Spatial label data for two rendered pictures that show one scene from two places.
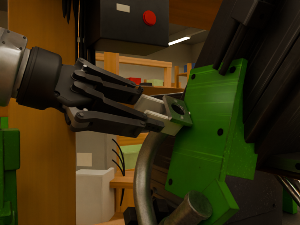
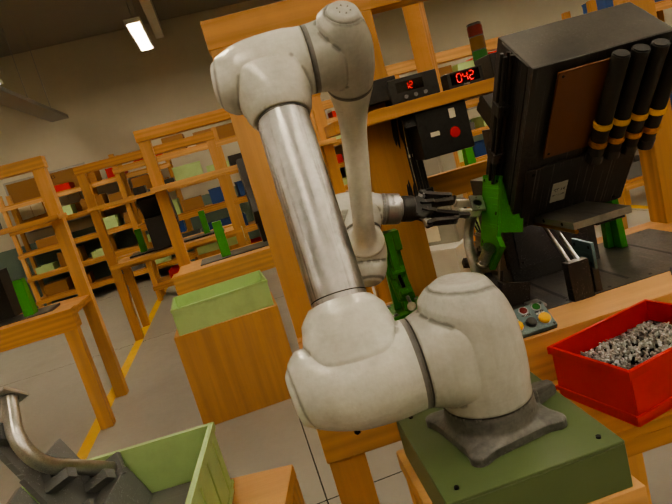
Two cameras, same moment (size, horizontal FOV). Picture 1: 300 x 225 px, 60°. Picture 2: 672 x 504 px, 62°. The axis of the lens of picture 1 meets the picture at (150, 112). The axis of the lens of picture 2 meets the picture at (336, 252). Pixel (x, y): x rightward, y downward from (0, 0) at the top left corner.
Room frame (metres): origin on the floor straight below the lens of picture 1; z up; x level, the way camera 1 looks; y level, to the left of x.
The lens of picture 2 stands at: (-1.22, -0.29, 1.47)
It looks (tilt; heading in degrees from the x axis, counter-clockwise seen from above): 10 degrees down; 24
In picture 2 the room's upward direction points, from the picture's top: 16 degrees counter-clockwise
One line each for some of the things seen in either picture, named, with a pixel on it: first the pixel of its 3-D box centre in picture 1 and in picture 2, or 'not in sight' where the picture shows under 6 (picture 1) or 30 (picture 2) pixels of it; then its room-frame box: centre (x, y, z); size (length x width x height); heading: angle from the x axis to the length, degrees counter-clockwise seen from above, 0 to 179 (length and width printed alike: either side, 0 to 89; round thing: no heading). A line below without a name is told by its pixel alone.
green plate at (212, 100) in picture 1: (218, 130); (501, 209); (0.41, -0.11, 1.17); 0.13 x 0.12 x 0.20; 119
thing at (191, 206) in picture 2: not in sight; (234, 199); (6.03, 4.28, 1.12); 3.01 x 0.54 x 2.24; 123
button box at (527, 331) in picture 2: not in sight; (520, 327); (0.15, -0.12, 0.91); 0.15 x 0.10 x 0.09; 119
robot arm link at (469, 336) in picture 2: not in sight; (466, 338); (-0.34, -0.09, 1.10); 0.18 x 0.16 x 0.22; 118
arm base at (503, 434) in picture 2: not in sight; (499, 405); (-0.32, -0.11, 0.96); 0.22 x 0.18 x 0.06; 129
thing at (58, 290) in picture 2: not in sight; (106, 230); (6.73, 7.61, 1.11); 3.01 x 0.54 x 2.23; 123
